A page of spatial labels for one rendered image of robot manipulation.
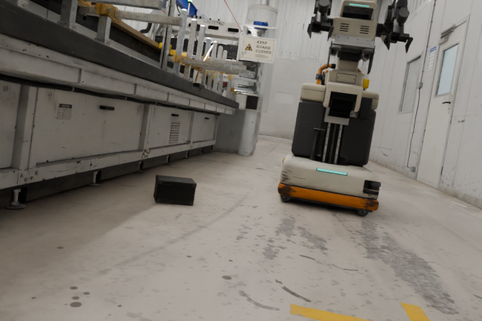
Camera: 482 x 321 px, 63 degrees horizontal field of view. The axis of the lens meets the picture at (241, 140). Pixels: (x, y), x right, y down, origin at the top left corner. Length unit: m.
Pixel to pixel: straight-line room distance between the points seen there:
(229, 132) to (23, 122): 4.04
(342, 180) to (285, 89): 9.25
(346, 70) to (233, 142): 3.13
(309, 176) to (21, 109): 1.63
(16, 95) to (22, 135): 0.15
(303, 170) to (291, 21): 9.74
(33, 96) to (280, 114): 10.23
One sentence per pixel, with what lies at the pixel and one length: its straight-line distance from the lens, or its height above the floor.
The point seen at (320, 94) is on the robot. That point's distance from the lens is 2.86.
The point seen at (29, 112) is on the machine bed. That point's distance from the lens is 1.75.
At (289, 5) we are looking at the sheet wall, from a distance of 12.16.
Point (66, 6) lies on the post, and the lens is 1.53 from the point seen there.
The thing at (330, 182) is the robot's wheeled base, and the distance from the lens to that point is 2.54.
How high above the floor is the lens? 0.49
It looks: 3 degrees down
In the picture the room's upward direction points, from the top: 9 degrees clockwise
